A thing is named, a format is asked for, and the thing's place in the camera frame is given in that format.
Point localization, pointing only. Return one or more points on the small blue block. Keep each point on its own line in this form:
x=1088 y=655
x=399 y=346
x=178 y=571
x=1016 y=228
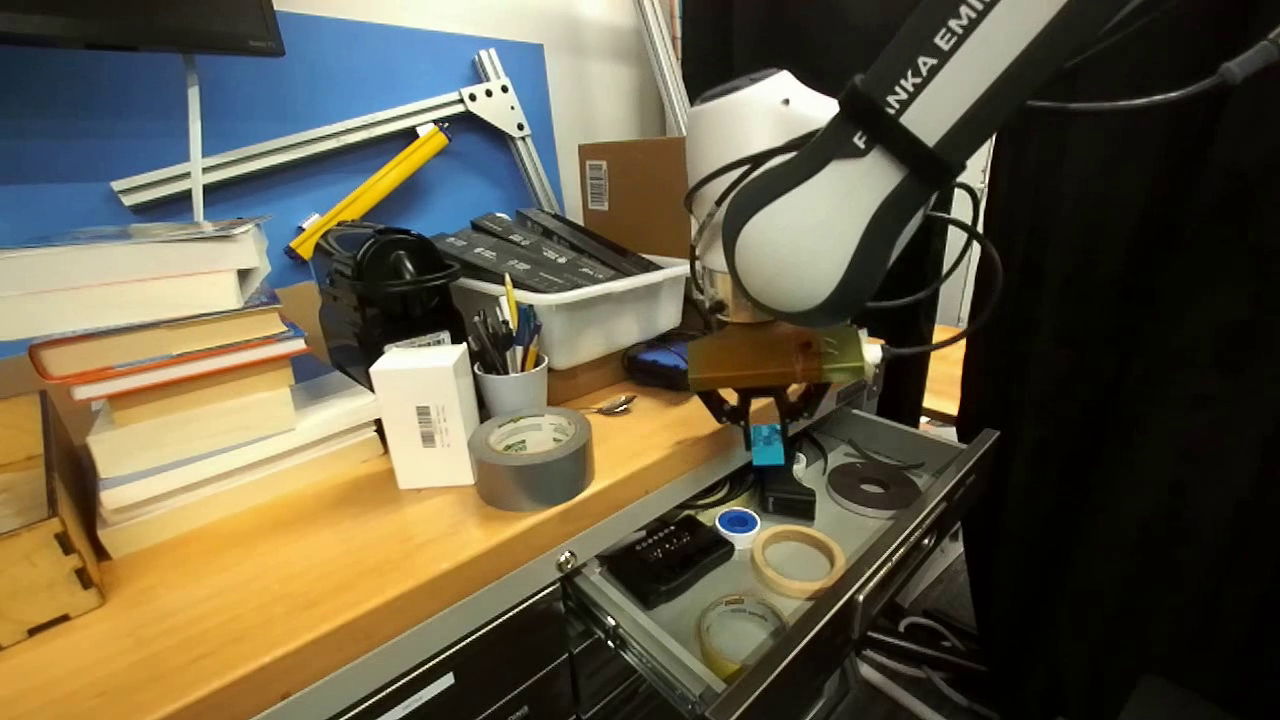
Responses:
x=768 y=447

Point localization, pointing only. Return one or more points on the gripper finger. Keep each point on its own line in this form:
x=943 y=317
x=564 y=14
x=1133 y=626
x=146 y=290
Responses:
x=808 y=402
x=728 y=408

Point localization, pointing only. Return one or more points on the cardboard box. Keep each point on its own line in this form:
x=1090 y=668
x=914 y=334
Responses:
x=640 y=200

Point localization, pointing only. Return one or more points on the small black box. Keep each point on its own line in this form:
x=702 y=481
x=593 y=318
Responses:
x=788 y=497

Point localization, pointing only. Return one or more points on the white box with barcode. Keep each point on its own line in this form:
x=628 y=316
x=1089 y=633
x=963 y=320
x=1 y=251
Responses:
x=425 y=420

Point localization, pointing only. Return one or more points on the small blue white tape roll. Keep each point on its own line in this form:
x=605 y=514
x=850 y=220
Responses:
x=738 y=524

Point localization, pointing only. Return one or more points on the long black box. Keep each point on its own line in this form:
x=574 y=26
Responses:
x=590 y=240
x=495 y=262
x=545 y=248

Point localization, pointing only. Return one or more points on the monitor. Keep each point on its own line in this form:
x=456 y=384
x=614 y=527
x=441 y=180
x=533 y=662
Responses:
x=130 y=22

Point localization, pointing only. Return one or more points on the blue board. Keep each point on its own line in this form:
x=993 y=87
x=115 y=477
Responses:
x=90 y=120

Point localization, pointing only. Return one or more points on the yellow bar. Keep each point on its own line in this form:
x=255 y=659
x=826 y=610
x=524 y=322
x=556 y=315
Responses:
x=370 y=190

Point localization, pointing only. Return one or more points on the white cup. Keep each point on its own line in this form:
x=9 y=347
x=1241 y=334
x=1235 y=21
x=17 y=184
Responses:
x=512 y=392

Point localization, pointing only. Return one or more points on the black curtain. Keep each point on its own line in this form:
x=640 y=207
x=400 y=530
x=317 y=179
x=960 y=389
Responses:
x=1130 y=450

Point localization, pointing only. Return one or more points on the aluminium frame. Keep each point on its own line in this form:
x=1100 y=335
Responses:
x=300 y=140

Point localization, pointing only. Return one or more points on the white plastic bin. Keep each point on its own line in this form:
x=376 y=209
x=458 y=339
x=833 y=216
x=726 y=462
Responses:
x=600 y=320

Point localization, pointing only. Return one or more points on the aluminium rail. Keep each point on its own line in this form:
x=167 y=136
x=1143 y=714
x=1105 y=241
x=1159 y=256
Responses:
x=662 y=60

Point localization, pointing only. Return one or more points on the dark blue object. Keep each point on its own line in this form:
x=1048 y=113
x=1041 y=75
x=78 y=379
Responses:
x=660 y=365

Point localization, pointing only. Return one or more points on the black flat disc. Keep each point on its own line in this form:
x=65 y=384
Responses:
x=850 y=490

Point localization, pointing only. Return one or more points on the clear tape roll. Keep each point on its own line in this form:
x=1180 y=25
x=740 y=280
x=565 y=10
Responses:
x=715 y=650

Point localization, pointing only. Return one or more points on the black coffee machine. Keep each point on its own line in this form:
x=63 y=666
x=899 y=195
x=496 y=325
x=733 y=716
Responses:
x=385 y=300

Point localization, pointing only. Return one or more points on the wooden box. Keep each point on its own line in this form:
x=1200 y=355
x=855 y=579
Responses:
x=40 y=570

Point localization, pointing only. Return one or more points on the metal spoon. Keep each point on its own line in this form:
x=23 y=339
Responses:
x=612 y=405

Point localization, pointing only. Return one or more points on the open grey metal drawer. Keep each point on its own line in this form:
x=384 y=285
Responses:
x=800 y=600

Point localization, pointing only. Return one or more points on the grey duct tape roll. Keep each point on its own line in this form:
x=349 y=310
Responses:
x=530 y=470

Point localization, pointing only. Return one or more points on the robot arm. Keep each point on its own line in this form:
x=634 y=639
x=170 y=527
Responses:
x=830 y=230

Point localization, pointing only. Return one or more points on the stack of books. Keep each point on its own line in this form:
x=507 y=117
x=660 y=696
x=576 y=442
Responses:
x=170 y=400

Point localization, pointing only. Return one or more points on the heap of pens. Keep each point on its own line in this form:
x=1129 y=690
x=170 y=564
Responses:
x=505 y=340

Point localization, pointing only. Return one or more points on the black case with dots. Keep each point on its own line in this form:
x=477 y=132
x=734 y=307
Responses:
x=668 y=560

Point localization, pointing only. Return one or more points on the tan masking tape roll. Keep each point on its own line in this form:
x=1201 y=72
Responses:
x=765 y=570

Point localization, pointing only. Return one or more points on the closed black drawer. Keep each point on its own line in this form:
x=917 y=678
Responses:
x=480 y=670

